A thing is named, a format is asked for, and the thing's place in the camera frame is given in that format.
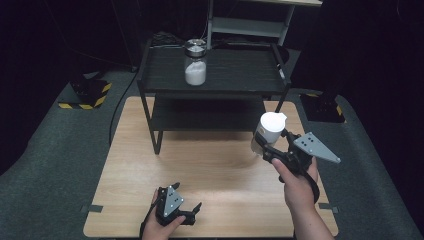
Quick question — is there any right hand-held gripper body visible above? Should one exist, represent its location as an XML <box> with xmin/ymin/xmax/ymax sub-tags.
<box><xmin>262</xmin><ymin>131</ymin><xmax>342</xmax><ymax>178</ymax></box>

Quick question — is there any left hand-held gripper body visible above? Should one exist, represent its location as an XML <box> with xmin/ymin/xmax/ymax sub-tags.
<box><xmin>155</xmin><ymin>184</ymin><xmax>196</xmax><ymax>227</ymax></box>

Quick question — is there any white cup with spout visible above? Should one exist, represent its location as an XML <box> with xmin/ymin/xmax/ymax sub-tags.
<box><xmin>250</xmin><ymin>111</ymin><xmax>288</xmax><ymax>157</ymax></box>

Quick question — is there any black metal shelf rack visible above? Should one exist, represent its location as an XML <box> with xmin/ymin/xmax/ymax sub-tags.
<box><xmin>137</xmin><ymin>41</ymin><xmax>292</xmax><ymax>156</ymax></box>

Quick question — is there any glass jar with white powder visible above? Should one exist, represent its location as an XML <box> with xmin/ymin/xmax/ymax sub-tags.
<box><xmin>183</xmin><ymin>38</ymin><xmax>208</xmax><ymax>87</ymax></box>

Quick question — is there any person's left hand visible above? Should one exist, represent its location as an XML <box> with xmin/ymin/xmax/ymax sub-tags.
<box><xmin>141</xmin><ymin>188</ymin><xmax>188</xmax><ymax>240</ymax></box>

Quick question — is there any person's right hand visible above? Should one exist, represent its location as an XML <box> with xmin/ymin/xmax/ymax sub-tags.
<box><xmin>270</xmin><ymin>155</ymin><xmax>320</xmax><ymax>214</ymax></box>

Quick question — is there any yellow black striped stand base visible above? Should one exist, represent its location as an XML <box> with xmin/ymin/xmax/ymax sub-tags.
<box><xmin>299</xmin><ymin>92</ymin><xmax>347</xmax><ymax>125</ymax></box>
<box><xmin>57</xmin><ymin>79</ymin><xmax>113</xmax><ymax>111</ymax></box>

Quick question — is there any grey tape strip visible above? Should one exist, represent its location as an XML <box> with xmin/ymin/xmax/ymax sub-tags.
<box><xmin>80</xmin><ymin>203</ymin><xmax>104</xmax><ymax>214</ymax></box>
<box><xmin>317</xmin><ymin>201</ymin><xmax>340</xmax><ymax>215</ymax></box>

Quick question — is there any black gripper strap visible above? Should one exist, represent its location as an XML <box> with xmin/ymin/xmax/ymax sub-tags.
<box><xmin>299</xmin><ymin>167</ymin><xmax>321</xmax><ymax>205</ymax></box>
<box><xmin>139</xmin><ymin>198</ymin><xmax>160</xmax><ymax>239</ymax></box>

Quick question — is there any black floor cable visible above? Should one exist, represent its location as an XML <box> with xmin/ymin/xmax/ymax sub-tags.
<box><xmin>107</xmin><ymin>70</ymin><xmax>140</xmax><ymax>147</ymax></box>

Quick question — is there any grey metal stand frame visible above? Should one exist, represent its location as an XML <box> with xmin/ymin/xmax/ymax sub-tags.
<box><xmin>206</xmin><ymin>0</ymin><xmax>324</xmax><ymax>47</ymax></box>

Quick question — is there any bundle of black cables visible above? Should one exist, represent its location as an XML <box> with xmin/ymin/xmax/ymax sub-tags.
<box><xmin>151</xmin><ymin>30</ymin><xmax>188</xmax><ymax>48</ymax></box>

